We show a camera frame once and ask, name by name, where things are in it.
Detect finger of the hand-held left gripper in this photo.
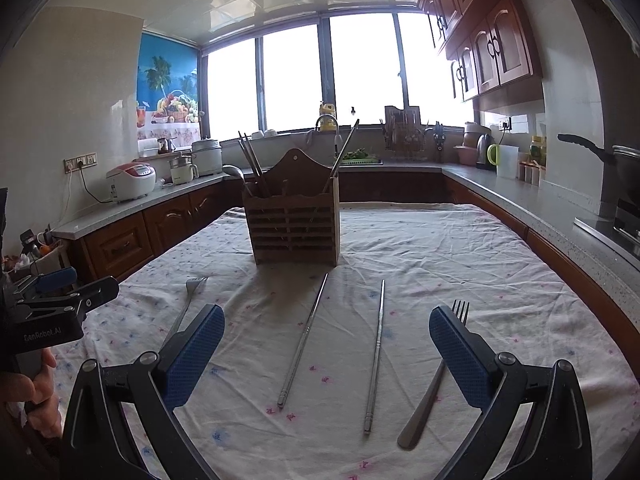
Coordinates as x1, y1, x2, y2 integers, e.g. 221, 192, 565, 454
19, 276, 120, 321
11, 267, 77, 297

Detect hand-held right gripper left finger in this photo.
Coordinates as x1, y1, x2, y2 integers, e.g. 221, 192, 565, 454
60, 303, 226, 480

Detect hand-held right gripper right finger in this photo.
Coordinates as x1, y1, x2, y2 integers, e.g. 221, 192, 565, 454
428, 304, 594, 480

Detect metal fork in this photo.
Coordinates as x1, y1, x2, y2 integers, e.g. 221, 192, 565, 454
397, 299, 471, 450
160, 276, 209, 351

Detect metal chopstick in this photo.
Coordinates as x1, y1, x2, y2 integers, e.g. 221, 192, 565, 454
277, 273, 330, 409
327, 130, 354, 194
332, 118, 360, 181
363, 279, 386, 435

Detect wooden utensil holder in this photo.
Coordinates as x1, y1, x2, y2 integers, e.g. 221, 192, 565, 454
242, 148, 341, 267

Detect person's left hand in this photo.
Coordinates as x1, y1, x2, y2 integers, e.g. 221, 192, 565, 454
0, 347, 60, 433

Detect wooden lower kitchen cabinets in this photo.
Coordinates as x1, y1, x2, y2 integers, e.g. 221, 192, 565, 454
65, 167, 640, 362

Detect wooden kitchen cabinets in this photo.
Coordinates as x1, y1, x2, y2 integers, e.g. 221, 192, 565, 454
417, 0, 544, 101
65, 167, 640, 362

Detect floral white tablecloth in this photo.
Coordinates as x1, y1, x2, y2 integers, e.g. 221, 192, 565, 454
45, 202, 640, 480

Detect white rice cooker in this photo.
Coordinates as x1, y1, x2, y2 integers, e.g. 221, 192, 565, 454
105, 162, 157, 204

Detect small white kitchen appliance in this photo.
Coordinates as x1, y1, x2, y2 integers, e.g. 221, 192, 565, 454
168, 153, 200, 185

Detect white electric pot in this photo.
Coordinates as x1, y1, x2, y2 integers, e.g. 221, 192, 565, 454
191, 137, 223, 177

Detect metal spoon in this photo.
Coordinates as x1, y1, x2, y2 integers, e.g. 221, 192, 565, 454
221, 164, 255, 198

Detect white seasoning jars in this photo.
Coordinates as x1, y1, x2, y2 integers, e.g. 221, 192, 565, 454
518, 159, 544, 187

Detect gas stove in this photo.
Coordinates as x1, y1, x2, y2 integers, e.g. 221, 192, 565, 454
573, 197, 640, 256

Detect steel electric kettle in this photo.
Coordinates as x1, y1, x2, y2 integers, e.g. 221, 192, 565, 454
474, 132, 496, 170

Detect stacked pink basins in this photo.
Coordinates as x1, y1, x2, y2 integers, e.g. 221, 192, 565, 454
453, 121, 481, 165

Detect green basket with vegetables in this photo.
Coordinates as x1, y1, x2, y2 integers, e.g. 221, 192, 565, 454
341, 147, 384, 166

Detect metal dish rack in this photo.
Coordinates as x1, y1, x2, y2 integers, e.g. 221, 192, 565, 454
382, 104, 426, 154

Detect black wok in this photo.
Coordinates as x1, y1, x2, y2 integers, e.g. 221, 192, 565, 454
557, 133, 640, 196

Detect metal kitchen faucet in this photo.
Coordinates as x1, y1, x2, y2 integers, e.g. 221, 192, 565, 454
314, 114, 342, 159

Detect kitchen window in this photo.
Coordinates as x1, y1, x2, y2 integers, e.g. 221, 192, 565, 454
197, 10, 476, 139

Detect wooden upper kitchen cabinets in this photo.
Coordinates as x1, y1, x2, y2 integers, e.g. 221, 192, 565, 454
417, 0, 544, 101

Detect wall power socket strip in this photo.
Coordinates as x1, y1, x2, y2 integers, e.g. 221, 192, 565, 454
63, 152, 99, 175

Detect white pitcher green handle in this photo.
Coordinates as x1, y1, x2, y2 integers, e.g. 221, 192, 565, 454
487, 143, 521, 180

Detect tropical fruit wall poster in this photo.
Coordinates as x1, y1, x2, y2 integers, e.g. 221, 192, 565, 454
135, 32, 201, 141

